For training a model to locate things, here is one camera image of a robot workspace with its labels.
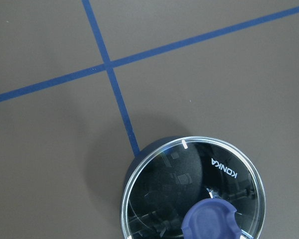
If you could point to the dark blue saucepan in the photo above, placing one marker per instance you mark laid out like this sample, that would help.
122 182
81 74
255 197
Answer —
145 156

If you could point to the glass lid with blue knob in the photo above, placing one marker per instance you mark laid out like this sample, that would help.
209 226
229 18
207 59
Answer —
195 188

